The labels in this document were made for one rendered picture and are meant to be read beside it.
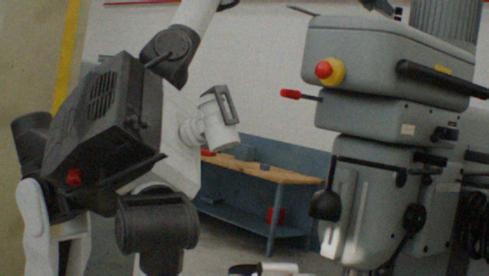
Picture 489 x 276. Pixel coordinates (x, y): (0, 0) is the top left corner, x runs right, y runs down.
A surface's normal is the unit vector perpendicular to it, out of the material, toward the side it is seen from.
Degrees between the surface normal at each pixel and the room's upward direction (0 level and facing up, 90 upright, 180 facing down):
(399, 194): 90
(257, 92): 90
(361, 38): 90
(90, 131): 64
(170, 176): 96
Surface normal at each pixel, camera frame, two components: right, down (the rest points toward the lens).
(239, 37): -0.71, -0.06
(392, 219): 0.69, 0.16
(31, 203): -0.46, -0.01
